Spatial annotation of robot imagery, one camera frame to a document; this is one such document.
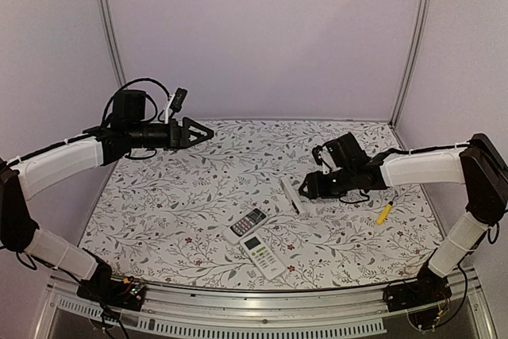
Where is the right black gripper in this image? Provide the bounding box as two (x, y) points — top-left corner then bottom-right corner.
(298, 166), (356, 200)

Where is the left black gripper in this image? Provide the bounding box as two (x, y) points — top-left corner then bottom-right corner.
(128, 116), (214, 152)

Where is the slim white remote control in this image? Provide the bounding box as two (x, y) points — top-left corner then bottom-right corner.
(279, 177), (310, 219)

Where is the yellow pry tool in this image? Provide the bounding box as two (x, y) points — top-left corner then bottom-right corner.
(376, 202), (393, 225)

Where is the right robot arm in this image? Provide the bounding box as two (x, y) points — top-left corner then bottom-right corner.
(298, 133), (507, 304)

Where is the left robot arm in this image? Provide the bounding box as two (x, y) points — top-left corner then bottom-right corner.
(1, 86), (214, 302)

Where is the white remote with display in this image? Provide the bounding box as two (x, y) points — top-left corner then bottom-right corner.
(240, 233), (287, 280)

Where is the black-faced white remote control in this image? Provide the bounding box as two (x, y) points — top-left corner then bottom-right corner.
(222, 208), (268, 245)

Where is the floral patterned table mat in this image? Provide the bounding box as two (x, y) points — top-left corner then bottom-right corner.
(80, 121), (442, 291)

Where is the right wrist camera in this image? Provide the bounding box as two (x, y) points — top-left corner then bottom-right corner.
(312, 145), (338, 175)

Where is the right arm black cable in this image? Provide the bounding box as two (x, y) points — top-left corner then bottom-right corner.
(368, 143), (473, 165)

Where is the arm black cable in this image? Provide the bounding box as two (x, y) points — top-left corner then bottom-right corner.
(368, 143), (473, 165)
(101, 76), (171, 129)

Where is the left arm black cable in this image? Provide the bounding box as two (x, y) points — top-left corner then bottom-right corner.
(101, 76), (171, 129)

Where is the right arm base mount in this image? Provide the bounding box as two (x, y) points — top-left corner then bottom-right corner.
(383, 279), (452, 332)

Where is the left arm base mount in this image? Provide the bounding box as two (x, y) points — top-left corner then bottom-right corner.
(77, 275), (146, 312)

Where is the front aluminium rail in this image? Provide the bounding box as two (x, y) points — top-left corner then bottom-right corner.
(35, 268), (500, 338)

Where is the left aluminium frame post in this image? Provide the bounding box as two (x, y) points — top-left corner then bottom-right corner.
(97, 0), (126, 87)

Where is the aluminium frame post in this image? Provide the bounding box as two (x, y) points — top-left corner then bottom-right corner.
(97, 0), (126, 87)
(390, 0), (431, 129)

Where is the right aluminium frame post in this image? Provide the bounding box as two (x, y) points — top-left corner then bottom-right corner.
(390, 0), (431, 129)

